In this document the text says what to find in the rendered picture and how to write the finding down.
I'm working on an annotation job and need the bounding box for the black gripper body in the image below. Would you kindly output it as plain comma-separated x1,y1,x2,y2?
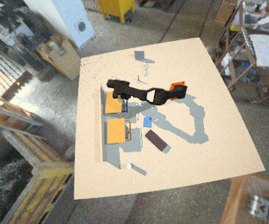
112,91,130,99

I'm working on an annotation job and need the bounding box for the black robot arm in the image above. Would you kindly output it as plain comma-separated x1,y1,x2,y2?
106,79,187,105

